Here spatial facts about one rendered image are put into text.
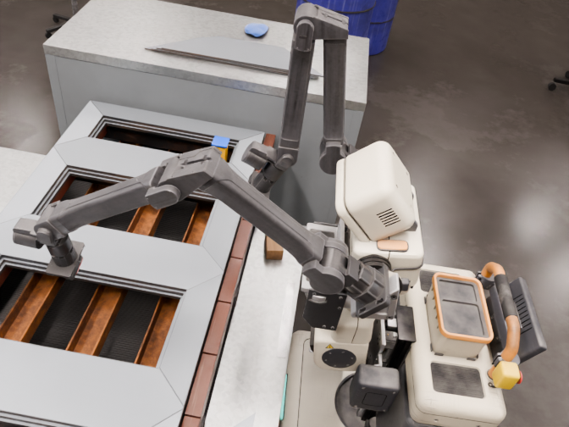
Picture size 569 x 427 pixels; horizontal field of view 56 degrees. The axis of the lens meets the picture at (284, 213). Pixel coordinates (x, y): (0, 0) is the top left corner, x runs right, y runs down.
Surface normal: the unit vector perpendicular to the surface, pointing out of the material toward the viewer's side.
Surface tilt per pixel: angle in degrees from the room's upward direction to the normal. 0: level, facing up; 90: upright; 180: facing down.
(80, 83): 90
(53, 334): 0
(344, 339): 90
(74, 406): 0
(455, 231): 0
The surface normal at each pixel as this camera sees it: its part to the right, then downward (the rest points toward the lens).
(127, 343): 0.12, -0.72
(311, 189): -0.14, 0.66
